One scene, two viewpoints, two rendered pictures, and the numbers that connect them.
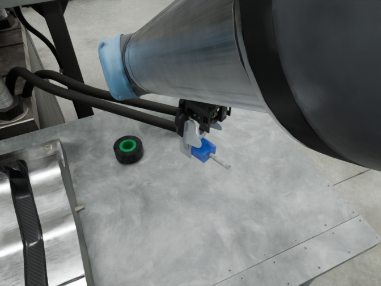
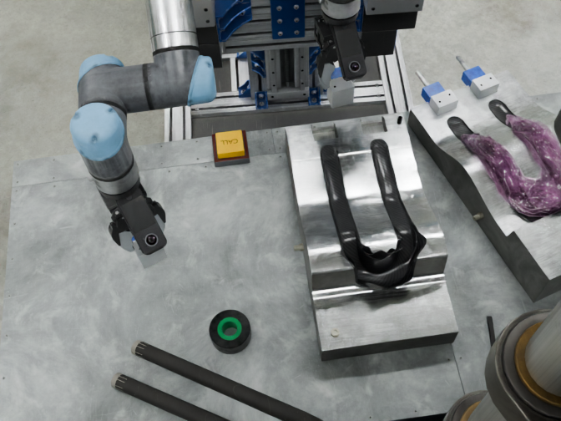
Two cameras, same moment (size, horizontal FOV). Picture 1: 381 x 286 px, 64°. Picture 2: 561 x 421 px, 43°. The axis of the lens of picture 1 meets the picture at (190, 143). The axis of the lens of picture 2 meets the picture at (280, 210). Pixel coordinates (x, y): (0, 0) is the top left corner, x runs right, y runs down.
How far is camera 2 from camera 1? 128 cm
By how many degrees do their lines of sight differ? 72
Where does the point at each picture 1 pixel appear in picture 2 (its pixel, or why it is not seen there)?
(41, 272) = (329, 175)
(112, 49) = (203, 58)
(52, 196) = (317, 228)
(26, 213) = (344, 221)
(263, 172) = (73, 259)
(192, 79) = not seen: outside the picture
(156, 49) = not seen: outside the picture
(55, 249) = (317, 190)
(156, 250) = (229, 203)
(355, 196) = not seen: outside the picture
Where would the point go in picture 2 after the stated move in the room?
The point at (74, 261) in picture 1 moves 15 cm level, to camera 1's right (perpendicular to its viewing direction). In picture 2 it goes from (299, 174) to (231, 159)
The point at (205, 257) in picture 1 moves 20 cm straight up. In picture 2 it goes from (185, 186) to (170, 133)
